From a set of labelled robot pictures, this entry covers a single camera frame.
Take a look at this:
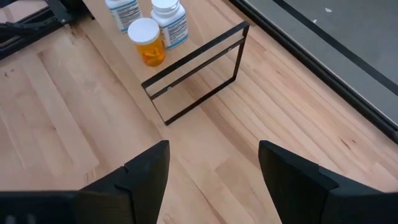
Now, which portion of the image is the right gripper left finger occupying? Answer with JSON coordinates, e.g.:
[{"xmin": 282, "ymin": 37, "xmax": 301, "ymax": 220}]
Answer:
[{"xmin": 80, "ymin": 139, "xmax": 171, "ymax": 224}]

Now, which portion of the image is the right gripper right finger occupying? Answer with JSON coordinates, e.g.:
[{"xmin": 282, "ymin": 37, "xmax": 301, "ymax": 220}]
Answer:
[{"xmin": 258, "ymin": 139, "xmax": 382, "ymax": 224}]

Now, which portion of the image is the orange pill bottle white cap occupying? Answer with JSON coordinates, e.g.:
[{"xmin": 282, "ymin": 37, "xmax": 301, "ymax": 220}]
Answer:
[{"xmin": 127, "ymin": 17, "xmax": 167, "ymax": 68}]

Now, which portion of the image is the white melatonin bottle blue label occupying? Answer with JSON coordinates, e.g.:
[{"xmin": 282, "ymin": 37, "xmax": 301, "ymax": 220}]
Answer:
[
  {"xmin": 150, "ymin": 0, "xmax": 190, "ymax": 50},
  {"xmin": 104, "ymin": 0, "xmax": 143, "ymax": 34}
]

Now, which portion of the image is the wooden shelf with black legs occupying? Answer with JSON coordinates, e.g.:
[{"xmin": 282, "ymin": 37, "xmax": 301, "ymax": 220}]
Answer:
[{"xmin": 82, "ymin": 0, "xmax": 251, "ymax": 127}]

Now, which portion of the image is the black aluminium table frame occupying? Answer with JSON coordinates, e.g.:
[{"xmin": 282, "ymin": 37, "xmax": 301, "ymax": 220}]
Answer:
[{"xmin": 0, "ymin": 0, "xmax": 398, "ymax": 144}]

